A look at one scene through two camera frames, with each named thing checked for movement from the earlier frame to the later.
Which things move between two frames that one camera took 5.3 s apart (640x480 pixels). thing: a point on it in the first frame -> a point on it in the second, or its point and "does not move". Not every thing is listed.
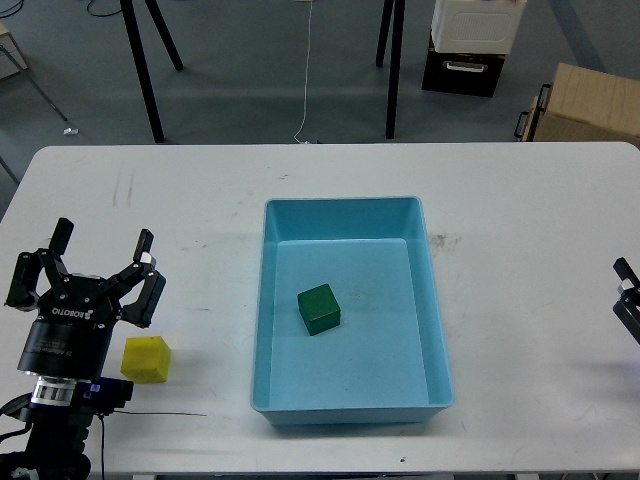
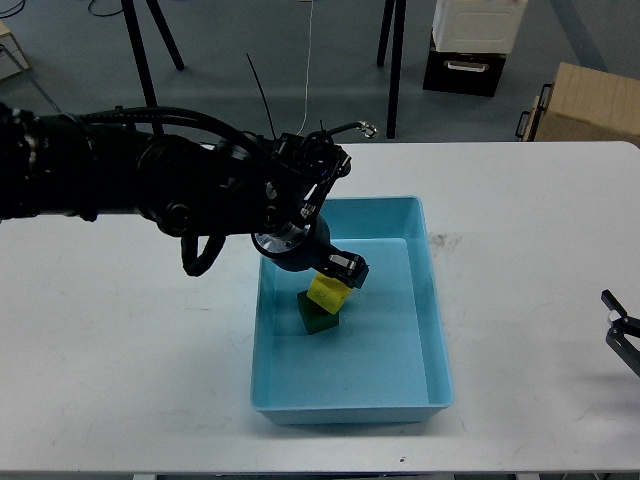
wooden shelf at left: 12,61 does not move
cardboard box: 586,105 does not move
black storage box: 469,74 does not move
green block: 318,309 does not move
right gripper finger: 627,306 -> 616,334
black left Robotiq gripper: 69,337 -> 297,247
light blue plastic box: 387,362 does not move
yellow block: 146,359 -> 328,292
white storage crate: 476,26 does not move
